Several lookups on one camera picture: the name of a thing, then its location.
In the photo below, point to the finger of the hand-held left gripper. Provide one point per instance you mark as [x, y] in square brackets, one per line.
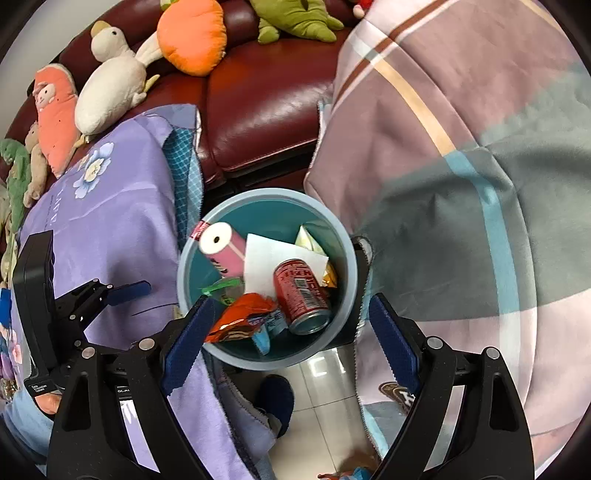
[131, 291]
[76, 327]

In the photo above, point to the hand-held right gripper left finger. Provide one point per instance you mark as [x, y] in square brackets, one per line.
[189, 344]

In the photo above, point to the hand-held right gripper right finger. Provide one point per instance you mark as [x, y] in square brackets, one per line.
[395, 344]

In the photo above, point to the orange snack packet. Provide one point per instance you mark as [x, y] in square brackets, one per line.
[244, 314]

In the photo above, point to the green wrapper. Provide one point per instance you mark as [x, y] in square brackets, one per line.
[226, 284]

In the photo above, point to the blue snack packet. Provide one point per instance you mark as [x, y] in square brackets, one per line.
[272, 323]

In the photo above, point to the pink paper roll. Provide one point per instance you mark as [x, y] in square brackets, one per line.
[226, 254]

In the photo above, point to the white paper sheet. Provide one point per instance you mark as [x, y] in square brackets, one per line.
[263, 267]

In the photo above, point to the red soda can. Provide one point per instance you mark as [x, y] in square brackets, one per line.
[300, 295]

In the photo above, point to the yellow snack packet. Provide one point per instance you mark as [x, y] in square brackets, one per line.
[307, 240]

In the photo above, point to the blue trash bin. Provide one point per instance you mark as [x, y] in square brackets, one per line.
[272, 212]

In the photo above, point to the person's left forearm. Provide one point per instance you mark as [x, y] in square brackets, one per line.
[23, 429]

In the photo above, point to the person's left hand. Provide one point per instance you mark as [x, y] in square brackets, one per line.
[48, 402]

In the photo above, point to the colourful floral cloth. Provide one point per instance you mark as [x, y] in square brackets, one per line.
[8, 350]

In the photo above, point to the purple floral blanket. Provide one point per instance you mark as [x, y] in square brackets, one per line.
[124, 207]

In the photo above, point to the dark blue slipper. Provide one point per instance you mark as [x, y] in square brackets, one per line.
[274, 397]

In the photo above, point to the dark green dinosaur plush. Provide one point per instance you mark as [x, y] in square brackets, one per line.
[16, 184]

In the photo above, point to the brown monkey plush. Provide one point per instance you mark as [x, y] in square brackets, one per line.
[34, 170]

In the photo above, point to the colourful snack packet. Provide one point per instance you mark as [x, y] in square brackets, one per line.
[355, 474]

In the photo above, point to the pink plush with face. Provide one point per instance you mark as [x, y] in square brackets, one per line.
[55, 120]

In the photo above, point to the white duck plush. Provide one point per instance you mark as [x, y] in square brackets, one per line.
[108, 87]

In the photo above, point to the pink grey plaid blanket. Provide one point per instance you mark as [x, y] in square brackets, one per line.
[438, 138]

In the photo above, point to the dark red leather sofa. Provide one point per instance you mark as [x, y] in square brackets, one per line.
[263, 101]

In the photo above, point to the orange carrot plush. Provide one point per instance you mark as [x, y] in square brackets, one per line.
[194, 37]

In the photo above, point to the olive green dinosaur plush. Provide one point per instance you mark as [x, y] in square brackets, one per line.
[295, 23]

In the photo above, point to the teddy bear in red shirt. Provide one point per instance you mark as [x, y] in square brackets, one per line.
[362, 5]

